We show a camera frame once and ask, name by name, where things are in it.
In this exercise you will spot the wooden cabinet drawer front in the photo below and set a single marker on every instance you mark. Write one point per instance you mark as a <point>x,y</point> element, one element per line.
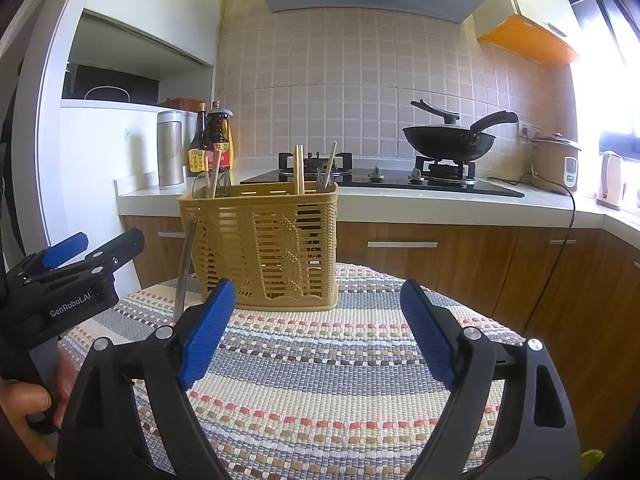
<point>504,273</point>

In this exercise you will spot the person's left hand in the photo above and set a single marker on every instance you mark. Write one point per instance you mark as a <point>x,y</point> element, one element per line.
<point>18,400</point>

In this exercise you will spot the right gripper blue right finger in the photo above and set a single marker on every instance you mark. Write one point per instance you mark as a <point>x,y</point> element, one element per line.
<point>434,330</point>

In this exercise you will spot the bamboo chopstick single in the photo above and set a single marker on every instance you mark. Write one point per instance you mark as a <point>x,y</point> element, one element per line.
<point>299,171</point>

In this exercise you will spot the steel thermos bottle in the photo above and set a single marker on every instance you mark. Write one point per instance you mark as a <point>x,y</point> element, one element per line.
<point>169,146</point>

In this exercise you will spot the black gas stove top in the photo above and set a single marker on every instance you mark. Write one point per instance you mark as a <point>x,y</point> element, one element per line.
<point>426,175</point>

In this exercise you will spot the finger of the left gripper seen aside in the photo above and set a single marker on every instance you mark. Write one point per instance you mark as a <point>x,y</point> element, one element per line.
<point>54,256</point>

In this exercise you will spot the black frying pan with lid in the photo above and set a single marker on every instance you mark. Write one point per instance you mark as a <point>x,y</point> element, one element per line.
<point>450,141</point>

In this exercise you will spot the striped woven table mat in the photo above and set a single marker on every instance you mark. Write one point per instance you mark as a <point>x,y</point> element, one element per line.
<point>338,394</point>

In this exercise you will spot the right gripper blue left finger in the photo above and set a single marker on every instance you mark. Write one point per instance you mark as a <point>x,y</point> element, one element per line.
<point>204,326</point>

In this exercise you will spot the soy sauce bottle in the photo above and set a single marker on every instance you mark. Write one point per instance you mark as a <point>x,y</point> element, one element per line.
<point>219,131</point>

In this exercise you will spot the white electric kettle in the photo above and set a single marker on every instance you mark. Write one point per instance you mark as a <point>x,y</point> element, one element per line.
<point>612,186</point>

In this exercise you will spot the yellow plastic utensil basket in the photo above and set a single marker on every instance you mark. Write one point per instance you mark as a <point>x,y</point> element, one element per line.
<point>277,247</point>

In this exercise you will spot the orange wall cabinet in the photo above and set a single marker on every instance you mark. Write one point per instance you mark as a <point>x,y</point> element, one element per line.
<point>543,31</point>

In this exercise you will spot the metal spoon near gripper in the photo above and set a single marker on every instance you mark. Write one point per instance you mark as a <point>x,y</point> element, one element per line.
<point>183,274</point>

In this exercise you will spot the clear plastic spoon grey handle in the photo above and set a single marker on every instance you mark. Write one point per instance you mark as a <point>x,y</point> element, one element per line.
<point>203,185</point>

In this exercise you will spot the rice cooker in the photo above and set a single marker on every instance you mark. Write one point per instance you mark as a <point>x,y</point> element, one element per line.
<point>554,162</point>

